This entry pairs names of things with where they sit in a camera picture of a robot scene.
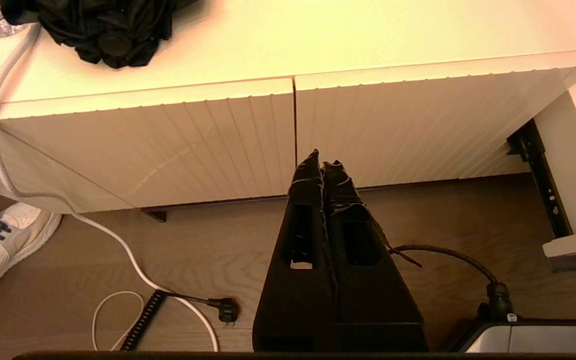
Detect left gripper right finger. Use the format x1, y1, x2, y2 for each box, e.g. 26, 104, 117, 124
324, 160, 429, 352

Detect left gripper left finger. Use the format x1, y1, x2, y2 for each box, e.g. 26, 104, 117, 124
253, 149, 339, 352

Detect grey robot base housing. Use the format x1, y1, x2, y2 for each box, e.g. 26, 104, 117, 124
448, 316, 576, 355

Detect white beadboard cabinet door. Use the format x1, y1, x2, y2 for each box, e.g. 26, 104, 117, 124
0, 77, 297, 210
295, 50, 576, 190

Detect white TV cabinet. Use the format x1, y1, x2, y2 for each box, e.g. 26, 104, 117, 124
0, 0, 576, 213

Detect white sneaker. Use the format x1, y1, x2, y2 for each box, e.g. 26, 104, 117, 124
0, 201, 63, 317

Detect black crumpled cloth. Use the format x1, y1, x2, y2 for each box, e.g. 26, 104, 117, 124
0, 0, 200, 70

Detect black coiled cord with plug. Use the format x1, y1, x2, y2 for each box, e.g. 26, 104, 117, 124
119, 288, 241, 352

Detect black power cable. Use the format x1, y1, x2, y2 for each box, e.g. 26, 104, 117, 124
389, 244, 516, 323

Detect thin white cable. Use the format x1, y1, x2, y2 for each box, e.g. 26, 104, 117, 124
91, 290, 145, 352

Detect black drawer slide rail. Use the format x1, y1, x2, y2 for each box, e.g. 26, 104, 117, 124
507, 118, 574, 240

